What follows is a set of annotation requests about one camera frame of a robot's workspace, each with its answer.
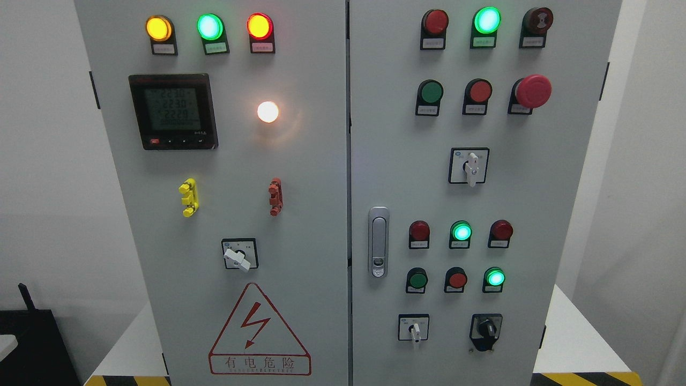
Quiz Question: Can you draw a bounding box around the silver door lock handle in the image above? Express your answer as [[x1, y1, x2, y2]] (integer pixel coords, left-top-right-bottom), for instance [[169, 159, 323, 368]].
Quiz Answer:
[[368, 207, 390, 278]]

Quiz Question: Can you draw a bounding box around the grey electrical cabinet left door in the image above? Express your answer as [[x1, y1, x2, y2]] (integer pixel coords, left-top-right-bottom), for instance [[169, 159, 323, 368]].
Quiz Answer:
[[75, 1, 349, 385]]

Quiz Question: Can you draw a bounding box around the grey electrical cabinet door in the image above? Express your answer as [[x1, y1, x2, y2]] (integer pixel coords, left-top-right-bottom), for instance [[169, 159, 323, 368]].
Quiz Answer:
[[75, 1, 349, 385], [349, 1, 622, 385]]

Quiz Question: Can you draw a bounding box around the grey electrical cabinet right door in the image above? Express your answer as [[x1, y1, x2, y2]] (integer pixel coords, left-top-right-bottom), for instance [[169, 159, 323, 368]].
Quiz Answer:
[[349, 1, 622, 385]]

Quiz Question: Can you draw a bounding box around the red terminal connector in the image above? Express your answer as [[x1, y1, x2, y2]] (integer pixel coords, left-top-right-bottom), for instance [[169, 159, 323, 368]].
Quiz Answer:
[[268, 177, 284, 217]]

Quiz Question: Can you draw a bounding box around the dark red indicator mid left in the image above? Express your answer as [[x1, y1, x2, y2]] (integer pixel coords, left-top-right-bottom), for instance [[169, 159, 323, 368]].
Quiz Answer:
[[408, 220, 430, 250]]

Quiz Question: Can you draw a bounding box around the dark red indicator mid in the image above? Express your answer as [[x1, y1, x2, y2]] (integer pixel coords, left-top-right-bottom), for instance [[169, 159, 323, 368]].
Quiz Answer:
[[408, 220, 430, 250], [488, 219, 513, 249]]

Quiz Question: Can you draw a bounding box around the white glowing indicator lamp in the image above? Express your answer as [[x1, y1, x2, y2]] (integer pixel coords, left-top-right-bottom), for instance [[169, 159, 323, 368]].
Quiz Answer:
[[256, 101, 280, 124]]

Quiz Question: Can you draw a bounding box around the green lit indicator middle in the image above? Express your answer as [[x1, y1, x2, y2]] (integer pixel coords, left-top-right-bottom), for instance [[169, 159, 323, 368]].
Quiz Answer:
[[449, 220, 472, 249]]

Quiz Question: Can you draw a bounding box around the green lit indicator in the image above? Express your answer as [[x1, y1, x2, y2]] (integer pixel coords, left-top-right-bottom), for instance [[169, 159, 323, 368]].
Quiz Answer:
[[449, 220, 472, 249], [470, 6, 501, 49]]

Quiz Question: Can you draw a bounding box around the green push button upper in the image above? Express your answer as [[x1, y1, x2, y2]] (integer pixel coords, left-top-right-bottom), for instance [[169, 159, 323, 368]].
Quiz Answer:
[[415, 79, 444, 117]]

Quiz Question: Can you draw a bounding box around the red push button lower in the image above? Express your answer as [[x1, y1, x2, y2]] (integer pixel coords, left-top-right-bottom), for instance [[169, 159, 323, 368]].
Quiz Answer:
[[444, 267, 468, 293]]

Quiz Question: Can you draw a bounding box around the red push button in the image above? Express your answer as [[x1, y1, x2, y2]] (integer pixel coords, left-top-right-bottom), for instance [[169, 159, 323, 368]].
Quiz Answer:
[[461, 78, 493, 116], [444, 267, 468, 293]]

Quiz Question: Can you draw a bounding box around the yellow terminal connector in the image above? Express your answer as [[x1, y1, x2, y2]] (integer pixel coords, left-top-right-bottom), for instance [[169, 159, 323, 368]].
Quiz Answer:
[[178, 178, 199, 218]]

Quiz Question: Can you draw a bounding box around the dark red indicator mid right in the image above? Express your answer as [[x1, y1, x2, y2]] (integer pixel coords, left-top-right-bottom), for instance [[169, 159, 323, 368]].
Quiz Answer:
[[488, 219, 513, 249]]

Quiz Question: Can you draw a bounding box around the red push button upper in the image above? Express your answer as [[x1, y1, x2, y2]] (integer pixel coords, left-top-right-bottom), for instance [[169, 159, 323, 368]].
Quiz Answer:
[[461, 78, 493, 116]]

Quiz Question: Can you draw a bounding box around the red electric hazard warning sticker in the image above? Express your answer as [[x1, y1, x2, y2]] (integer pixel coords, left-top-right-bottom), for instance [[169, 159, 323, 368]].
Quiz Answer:
[[208, 283, 312, 376]]

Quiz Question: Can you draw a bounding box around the green lit push button lower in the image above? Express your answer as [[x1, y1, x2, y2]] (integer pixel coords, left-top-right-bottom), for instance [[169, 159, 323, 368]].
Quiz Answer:
[[482, 266, 506, 293]]

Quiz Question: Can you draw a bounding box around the red lit indicator light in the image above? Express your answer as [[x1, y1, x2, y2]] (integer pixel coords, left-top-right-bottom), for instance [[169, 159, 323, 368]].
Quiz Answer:
[[247, 12, 276, 54]]

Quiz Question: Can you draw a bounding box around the black digital power meter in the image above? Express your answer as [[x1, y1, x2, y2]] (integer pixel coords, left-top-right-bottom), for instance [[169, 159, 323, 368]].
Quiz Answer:
[[128, 73, 219, 151]]

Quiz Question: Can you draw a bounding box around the dark red indicator top right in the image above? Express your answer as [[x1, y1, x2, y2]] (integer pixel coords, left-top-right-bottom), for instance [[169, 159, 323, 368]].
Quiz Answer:
[[420, 9, 449, 50]]

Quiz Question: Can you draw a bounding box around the green indicator light top left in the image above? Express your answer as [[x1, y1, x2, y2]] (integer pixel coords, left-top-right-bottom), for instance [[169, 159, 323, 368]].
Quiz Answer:
[[196, 13, 230, 55]]

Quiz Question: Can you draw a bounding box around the red emergency stop mushroom button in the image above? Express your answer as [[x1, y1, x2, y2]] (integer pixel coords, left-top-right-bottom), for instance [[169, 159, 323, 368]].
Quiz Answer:
[[508, 74, 552, 115]]

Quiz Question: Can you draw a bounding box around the green lit indicator top right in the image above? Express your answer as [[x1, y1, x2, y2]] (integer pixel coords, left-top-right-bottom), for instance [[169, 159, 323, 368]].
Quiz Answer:
[[470, 6, 501, 49]]

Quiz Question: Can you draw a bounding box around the yellow indicator light top left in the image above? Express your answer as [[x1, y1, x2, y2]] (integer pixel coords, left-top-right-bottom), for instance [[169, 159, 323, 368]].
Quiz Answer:
[[145, 14, 178, 56]]

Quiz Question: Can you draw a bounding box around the dark red buzzer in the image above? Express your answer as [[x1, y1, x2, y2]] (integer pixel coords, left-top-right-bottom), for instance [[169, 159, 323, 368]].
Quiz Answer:
[[519, 7, 554, 49]]

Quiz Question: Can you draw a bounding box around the black box with antenna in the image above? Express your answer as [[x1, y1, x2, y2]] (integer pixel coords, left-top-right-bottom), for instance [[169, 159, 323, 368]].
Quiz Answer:
[[1, 283, 81, 385]]

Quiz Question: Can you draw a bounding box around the left door white selector switch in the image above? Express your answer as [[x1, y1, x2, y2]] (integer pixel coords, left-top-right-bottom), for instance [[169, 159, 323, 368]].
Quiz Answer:
[[221, 239, 259, 273]]

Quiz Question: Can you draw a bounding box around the white selector switch upper right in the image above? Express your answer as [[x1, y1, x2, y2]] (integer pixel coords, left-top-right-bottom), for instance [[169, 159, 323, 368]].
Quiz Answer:
[[448, 147, 490, 187]]

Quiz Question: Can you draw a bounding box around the white selector switch lower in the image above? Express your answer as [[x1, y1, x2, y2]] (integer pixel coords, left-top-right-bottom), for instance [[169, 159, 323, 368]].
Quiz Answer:
[[397, 313, 430, 350]]

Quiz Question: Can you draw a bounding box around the black rotary knob switch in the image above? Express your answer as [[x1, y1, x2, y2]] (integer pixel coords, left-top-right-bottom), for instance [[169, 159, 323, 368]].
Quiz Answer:
[[469, 313, 503, 352]]

